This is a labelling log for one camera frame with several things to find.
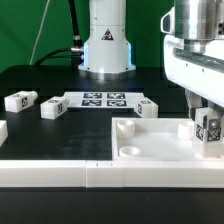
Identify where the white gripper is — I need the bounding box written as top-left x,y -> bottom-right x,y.
163,35 -> 224,131

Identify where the white square tabletop part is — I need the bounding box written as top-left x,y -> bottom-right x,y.
111,118 -> 224,161

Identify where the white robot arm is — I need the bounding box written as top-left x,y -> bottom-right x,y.
79,0 -> 224,132

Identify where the white marker tag sheet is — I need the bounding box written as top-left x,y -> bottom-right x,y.
64,92 -> 144,108

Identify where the white left fence piece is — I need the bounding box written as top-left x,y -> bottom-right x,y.
0,120 -> 8,147

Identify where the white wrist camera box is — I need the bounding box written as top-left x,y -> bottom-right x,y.
160,8 -> 175,35

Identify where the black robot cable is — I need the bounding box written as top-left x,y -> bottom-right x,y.
34,0 -> 85,66

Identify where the thin white cord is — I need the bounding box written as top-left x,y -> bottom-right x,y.
29,0 -> 52,66

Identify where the white front fence rail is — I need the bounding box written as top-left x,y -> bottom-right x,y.
0,160 -> 224,188

